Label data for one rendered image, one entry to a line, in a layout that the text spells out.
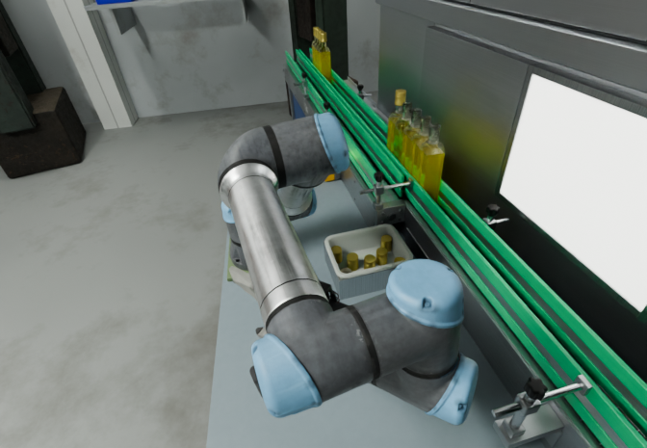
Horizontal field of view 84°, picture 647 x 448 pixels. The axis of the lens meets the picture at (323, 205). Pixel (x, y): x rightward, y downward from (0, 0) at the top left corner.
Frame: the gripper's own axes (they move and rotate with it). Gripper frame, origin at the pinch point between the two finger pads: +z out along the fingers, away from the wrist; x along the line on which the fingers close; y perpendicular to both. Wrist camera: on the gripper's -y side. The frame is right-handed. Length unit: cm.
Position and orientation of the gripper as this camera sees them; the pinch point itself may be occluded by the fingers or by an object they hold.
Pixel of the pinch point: (240, 303)
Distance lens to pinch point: 61.9
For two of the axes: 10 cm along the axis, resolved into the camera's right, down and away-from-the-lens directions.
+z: -8.3, -1.9, 5.3
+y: 5.4, -5.5, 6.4
